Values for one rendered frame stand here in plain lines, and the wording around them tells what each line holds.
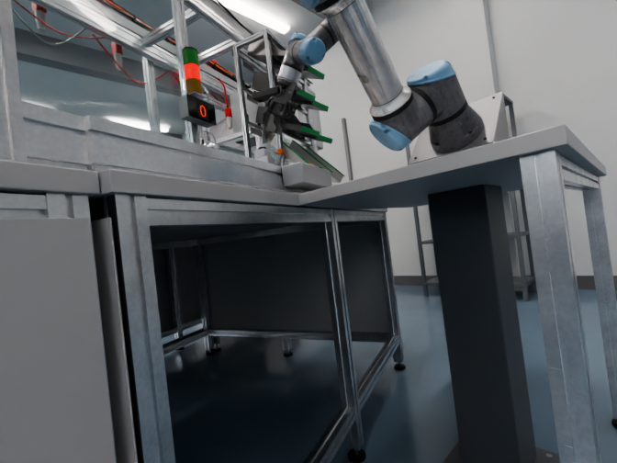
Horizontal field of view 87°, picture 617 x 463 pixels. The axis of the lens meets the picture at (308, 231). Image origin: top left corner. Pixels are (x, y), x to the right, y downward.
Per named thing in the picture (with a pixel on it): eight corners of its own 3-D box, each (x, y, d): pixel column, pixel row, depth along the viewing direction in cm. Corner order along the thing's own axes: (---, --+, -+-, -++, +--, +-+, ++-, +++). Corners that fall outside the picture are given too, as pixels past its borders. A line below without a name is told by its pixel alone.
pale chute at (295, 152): (328, 180, 144) (332, 171, 142) (310, 177, 134) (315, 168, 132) (288, 148, 156) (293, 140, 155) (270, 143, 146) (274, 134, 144)
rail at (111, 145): (331, 204, 126) (329, 176, 127) (96, 182, 47) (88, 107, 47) (319, 207, 129) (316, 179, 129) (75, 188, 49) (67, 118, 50)
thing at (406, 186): (606, 175, 108) (605, 166, 108) (567, 143, 45) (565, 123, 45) (413, 207, 158) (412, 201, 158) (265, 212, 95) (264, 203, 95)
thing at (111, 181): (387, 211, 174) (387, 206, 174) (111, 191, 41) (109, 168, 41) (196, 239, 238) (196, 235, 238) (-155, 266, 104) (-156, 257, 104)
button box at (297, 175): (332, 188, 110) (330, 170, 110) (304, 182, 91) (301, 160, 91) (314, 191, 113) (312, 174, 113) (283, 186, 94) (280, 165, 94)
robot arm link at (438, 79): (476, 94, 88) (458, 49, 82) (441, 128, 88) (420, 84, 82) (444, 95, 99) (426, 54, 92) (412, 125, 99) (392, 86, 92)
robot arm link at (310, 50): (326, 22, 97) (311, 27, 106) (298, 48, 97) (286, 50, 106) (339, 47, 102) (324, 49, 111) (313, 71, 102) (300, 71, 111)
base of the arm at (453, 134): (484, 112, 98) (473, 84, 93) (484, 141, 89) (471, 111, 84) (434, 130, 108) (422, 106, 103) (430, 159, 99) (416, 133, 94)
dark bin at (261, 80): (314, 102, 146) (318, 84, 144) (296, 94, 135) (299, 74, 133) (270, 95, 161) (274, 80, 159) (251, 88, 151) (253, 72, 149)
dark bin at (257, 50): (309, 67, 146) (314, 49, 144) (291, 56, 135) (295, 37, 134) (266, 64, 161) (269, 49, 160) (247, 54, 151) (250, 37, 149)
